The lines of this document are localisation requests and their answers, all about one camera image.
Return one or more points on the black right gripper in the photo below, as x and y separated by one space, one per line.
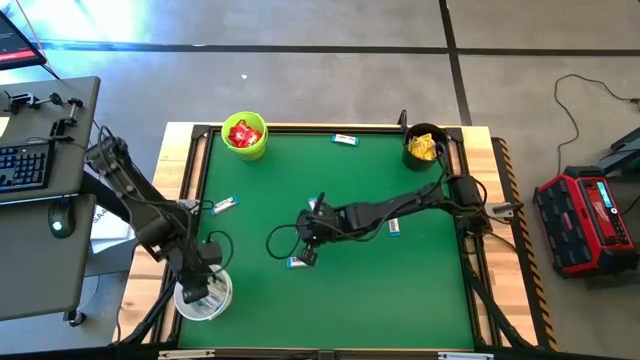
320 222

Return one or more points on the black computer mouse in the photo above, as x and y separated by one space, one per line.
61 222

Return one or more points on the black backlit keyboard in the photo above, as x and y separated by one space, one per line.
25 167

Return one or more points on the red Skittles candy pack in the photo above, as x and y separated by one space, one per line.
252 136
236 131

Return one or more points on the lime green plastic bucket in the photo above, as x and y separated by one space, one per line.
255 152

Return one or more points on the grey mouse desk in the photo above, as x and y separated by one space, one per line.
40 280

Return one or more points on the clear plastic bowl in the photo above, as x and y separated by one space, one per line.
187 312

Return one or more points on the small black clamp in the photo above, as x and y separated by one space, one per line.
402 117

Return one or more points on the grey keyboard desk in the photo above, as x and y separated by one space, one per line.
75 150

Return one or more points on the white blue Hershey's bar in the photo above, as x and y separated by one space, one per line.
312 201
394 227
345 140
224 205
217 295
294 262

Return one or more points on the black plastic bucket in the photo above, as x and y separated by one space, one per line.
412 162

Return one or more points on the yellow black hazard strip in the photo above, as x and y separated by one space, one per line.
540 300

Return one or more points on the red black power station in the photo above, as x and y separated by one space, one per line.
595 225

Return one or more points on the dark equipment case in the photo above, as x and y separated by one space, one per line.
625 157

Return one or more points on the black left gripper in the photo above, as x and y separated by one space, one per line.
195 285

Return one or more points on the black desk clamp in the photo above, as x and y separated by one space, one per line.
20 101
60 129

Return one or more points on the black computer monitor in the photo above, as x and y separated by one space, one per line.
15 50

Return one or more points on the white printed box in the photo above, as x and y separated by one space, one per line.
107 230

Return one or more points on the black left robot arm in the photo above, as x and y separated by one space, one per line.
150 225

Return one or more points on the silver aluminium bracket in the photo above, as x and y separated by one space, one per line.
465 356
185 354

